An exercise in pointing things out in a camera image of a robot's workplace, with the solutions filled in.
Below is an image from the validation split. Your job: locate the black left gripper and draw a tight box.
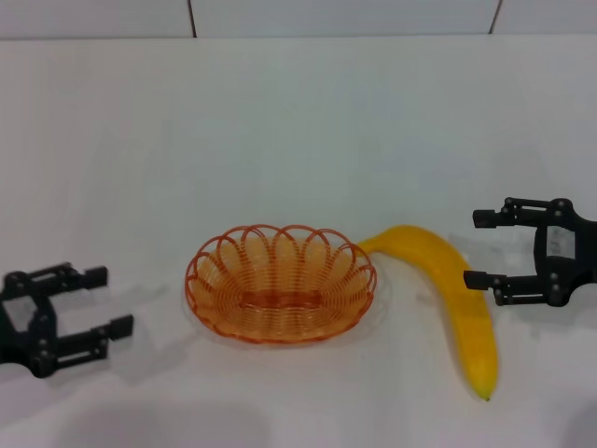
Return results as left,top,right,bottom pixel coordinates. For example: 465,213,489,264
0,262,135,379

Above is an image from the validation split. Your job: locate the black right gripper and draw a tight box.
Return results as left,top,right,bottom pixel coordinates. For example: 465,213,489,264
464,197,597,308

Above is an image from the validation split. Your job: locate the yellow banana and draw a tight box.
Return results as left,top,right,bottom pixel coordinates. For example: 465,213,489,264
357,224,499,402

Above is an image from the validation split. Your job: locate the orange plastic wire basket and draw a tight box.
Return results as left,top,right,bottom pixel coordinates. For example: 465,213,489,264
185,224,378,346

